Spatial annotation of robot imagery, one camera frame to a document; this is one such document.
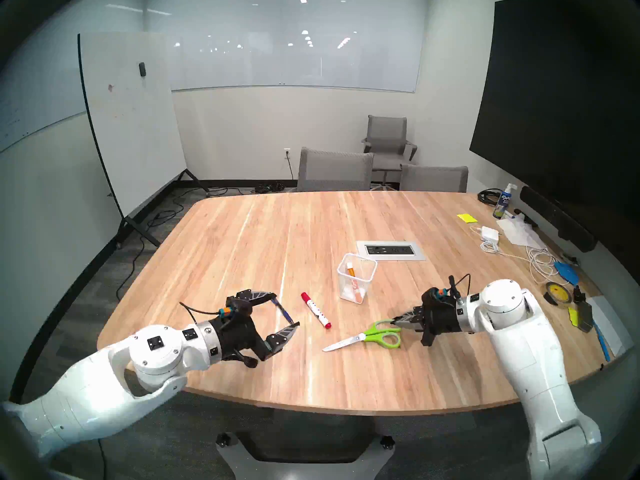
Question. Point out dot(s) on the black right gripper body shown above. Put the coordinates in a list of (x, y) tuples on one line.
[(442, 321)]

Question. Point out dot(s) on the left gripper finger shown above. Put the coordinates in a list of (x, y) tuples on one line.
[(260, 296), (280, 341)]

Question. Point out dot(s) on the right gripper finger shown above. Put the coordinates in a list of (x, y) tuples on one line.
[(412, 315), (417, 324)]

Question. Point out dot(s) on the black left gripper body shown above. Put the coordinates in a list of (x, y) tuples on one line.
[(242, 339)]

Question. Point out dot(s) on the white mesh pen holder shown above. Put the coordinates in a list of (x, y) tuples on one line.
[(345, 291)]

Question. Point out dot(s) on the orange white Expo marker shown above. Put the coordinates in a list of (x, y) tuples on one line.
[(350, 270)]

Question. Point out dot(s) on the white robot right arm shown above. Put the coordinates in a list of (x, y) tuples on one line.
[(530, 364)]

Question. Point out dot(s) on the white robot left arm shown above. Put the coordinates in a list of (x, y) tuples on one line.
[(90, 389)]

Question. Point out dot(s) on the blue ballpoint pen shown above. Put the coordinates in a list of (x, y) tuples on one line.
[(286, 314)]

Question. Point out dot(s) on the red capped white marker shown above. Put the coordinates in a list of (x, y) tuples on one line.
[(316, 311)]

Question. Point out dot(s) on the silver table outlet box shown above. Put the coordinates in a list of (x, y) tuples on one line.
[(390, 250)]

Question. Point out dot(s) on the white power adapter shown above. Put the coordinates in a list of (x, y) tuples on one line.
[(490, 233)]

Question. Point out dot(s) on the yellow sticky note pad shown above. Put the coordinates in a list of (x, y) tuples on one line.
[(466, 218)]

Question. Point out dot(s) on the yellow black tape roll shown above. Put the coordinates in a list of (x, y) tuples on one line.
[(550, 296)]

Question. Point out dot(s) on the white crumpled plastic sheet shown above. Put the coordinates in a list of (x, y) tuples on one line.
[(520, 231)]

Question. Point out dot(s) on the yellow green small card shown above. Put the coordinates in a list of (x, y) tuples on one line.
[(573, 316)]

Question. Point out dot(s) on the whiteboard cleaner spray bottle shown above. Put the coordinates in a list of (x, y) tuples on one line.
[(501, 204)]

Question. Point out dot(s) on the blue flat plastic piece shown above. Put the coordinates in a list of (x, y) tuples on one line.
[(567, 271)]

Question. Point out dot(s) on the gray mesh office chair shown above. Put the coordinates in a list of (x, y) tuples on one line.
[(435, 179), (335, 171)]

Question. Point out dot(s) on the small black bottle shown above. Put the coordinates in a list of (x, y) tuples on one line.
[(578, 294)]

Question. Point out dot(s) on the dark gray small box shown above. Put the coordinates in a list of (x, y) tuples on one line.
[(586, 316)]

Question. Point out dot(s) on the black video sound bar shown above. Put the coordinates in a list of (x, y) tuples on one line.
[(555, 216)]

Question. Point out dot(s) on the bright blue thin stick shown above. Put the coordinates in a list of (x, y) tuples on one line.
[(601, 340)]

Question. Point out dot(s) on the white paper sheet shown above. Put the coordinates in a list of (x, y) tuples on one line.
[(612, 324)]

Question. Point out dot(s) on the gray office chair with armrests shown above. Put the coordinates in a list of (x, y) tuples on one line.
[(387, 134)]

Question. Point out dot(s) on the rolling white whiteboard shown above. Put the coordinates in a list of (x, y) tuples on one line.
[(130, 124)]

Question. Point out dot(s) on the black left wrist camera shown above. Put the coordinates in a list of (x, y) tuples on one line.
[(237, 308)]

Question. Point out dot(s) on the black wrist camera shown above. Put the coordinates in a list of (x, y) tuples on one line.
[(237, 308), (435, 296)]

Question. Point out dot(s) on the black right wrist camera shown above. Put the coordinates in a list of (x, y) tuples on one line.
[(435, 296)]

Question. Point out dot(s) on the large black wall screen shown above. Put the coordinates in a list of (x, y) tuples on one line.
[(550, 109)]

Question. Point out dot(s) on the wide glass wall board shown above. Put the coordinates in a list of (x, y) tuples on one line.
[(300, 44)]

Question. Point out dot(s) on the side wall whiteboard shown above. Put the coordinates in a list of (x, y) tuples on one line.
[(30, 99)]

